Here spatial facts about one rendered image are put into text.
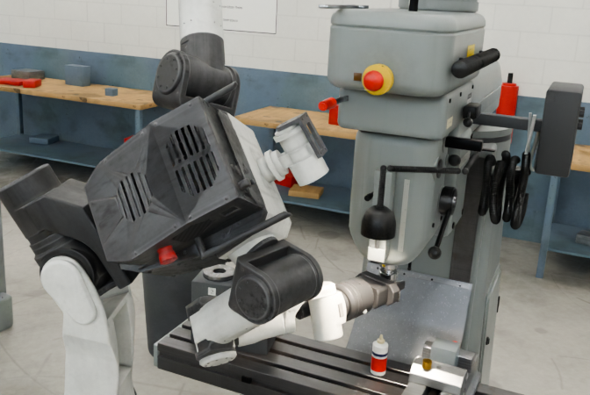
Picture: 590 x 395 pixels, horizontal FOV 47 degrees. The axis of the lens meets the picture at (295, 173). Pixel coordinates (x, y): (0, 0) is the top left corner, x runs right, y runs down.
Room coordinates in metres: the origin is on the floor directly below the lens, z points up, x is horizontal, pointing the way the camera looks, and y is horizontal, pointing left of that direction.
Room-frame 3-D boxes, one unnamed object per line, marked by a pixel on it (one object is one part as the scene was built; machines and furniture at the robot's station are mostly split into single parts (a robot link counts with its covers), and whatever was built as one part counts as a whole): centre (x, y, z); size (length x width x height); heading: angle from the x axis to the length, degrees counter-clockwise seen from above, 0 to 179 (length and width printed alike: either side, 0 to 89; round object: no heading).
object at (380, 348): (1.59, -0.24, 1.02); 0.04 x 0.04 x 0.11
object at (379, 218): (1.34, -0.18, 1.47); 0.07 x 0.07 x 0.06
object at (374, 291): (1.48, -0.18, 1.23); 0.13 x 0.12 x 0.10; 46
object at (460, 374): (1.44, -0.36, 1.06); 0.12 x 0.06 x 0.04; 65
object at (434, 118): (1.59, -0.26, 1.68); 0.34 x 0.24 x 0.10; 157
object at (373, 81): (1.32, -0.14, 1.76); 0.04 x 0.03 x 0.04; 67
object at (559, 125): (1.69, -0.67, 1.62); 0.20 x 0.09 x 0.21; 157
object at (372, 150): (1.55, -0.25, 1.47); 0.21 x 0.19 x 0.32; 67
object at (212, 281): (1.72, 0.14, 1.07); 0.22 x 0.12 x 0.20; 78
